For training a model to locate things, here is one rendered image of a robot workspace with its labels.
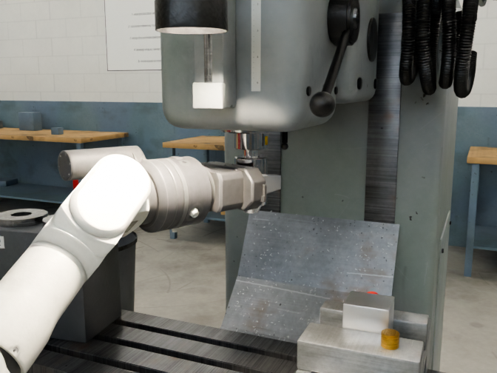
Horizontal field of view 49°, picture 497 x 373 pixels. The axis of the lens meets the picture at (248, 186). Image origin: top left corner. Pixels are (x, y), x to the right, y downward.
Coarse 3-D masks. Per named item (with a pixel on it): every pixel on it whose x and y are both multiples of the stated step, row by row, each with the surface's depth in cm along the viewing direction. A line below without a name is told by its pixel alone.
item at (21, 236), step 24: (0, 216) 96; (24, 216) 96; (48, 216) 96; (0, 240) 92; (24, 240) 91; (0, 264) 93; (96, 288) 93; (72, 312) 91; (96, 312) 94; (120, 312) 102; (72, 336) 92
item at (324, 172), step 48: (384, 0) 101; (384, 48) 102; (384, 96) 104; (432, 96) 101; (288, 144) 113; (336, 144) 109; (384, 144) 105; (432, 144) 102; (288, 192) 115; (336, 192) 111; (384, 192) 107; (432, 192) 103; (240, 240) 122; (432, 240) 105; (432, 288) 107; (432, 336) 114
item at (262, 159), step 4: (236, 156) 76; (240, 156) 76; (244, 156) 76; (260, 156) 76; (264, 156) 76; (236, 160) 76; (240, 160) 75; (244, 160) 75; (248, 160) 74; (252, 160) 74; (256, 160) 74; (260, 160) 75; (264, 160) 75; (240, 164) 75; (244, 164) 75; (248, 164) 75; (252, 164) 74; (256, 164) 75; (260, 164) 75
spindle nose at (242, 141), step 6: (234, 138) 76; (240, 138) 74; (246, 138) 74; (252, 138) 74; (258, 138) 74; (264, 138) 75; (234, 144) 76; (240, 144) 74; (246, 144) 74; (252, 144) 74; (258, 144) 74; (264, 144) 75
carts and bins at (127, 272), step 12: (120, 240) 287; (132, 240) 280; (120, 252) 254; (132, 252) 264; (120, 264) 256; (132, 264) 266; (120, 276) 257; (132, 276) 268; (120, 288) 258; (132, 288) 270; (132, 300) 271
